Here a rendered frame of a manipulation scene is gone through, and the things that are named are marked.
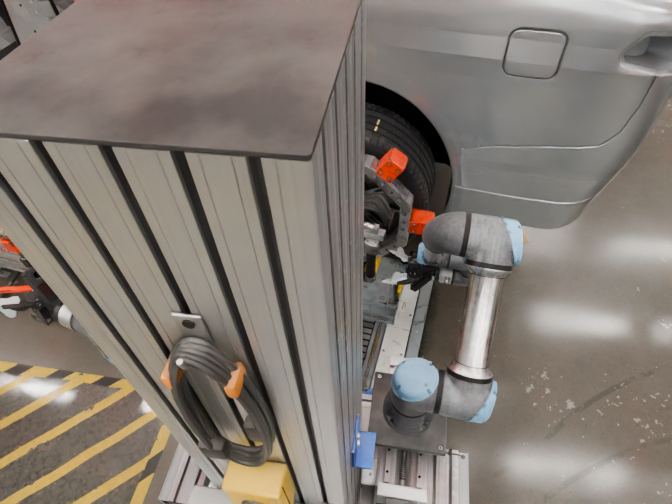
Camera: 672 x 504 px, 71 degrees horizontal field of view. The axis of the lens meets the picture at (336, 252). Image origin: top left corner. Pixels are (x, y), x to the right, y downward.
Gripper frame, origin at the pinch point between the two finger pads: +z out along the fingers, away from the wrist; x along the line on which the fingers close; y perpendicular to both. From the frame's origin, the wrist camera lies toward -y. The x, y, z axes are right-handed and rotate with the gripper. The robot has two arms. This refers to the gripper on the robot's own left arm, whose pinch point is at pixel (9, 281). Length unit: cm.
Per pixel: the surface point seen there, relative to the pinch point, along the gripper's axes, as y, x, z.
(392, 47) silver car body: -36, 111, -64
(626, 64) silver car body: -39, 121, -134
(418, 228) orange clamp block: 25, 99, -85
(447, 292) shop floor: 104, 149, -98
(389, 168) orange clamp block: -1, 94, -72
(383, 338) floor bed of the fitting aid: 108, 106, -76
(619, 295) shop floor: 100, 183, -186
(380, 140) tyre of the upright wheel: -6, 103, -65
